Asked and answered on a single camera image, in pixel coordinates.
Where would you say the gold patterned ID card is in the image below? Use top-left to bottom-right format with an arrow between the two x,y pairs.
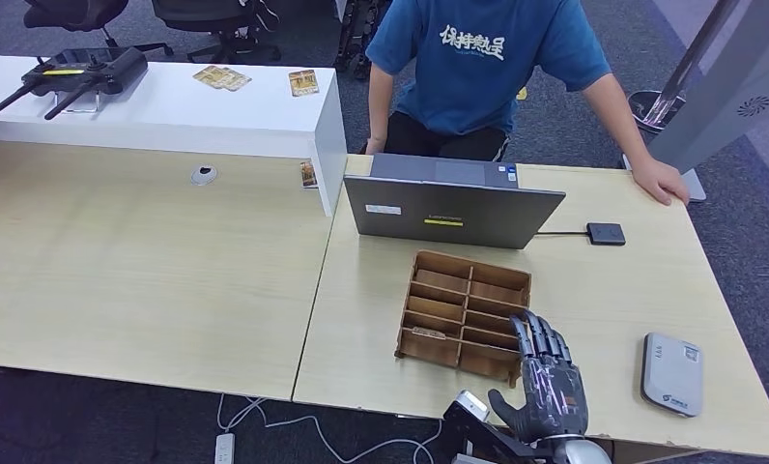
288,69 -> 321,98

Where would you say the metal wire controller stand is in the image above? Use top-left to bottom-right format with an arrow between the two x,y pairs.
54,89 -> 102,115

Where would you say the white power cable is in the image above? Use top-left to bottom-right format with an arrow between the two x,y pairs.
216,392 -> 443,464

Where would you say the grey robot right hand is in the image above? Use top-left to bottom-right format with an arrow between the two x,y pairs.
486,310 -> 589,445

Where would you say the black square usb hub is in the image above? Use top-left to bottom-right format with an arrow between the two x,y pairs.
585,221 -> 627,247

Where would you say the person's left hand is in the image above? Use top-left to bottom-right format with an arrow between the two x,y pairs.
632,155 -> 691,208

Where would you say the grey kiosk panel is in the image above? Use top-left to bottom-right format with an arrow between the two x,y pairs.
622,0 -> 769,204

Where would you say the white power strip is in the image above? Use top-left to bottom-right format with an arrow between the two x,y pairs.
214,433 -> 238,464

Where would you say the black office chair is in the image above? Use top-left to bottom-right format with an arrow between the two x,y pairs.
151,0 -> 283,66
23,0 -> 176,59

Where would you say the white desk shelf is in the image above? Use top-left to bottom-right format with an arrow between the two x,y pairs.
0,54 -> 350,218

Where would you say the black metal machine frame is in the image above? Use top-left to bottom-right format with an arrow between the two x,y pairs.
334,0 -> 389,83

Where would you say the grey laptop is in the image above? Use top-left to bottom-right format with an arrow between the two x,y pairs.
344,152 -> 567,250

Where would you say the person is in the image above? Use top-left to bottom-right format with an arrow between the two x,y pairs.
361,0 -> 691,208

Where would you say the black remote controller with antennas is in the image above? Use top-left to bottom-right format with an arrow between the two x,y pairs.
0,46 -> 150,122

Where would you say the grey white card reader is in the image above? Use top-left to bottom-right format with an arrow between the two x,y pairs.
640,332 -> 704,419

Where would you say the wooden compartment card organizer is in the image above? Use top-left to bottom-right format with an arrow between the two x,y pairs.
395,248 -> 533,388

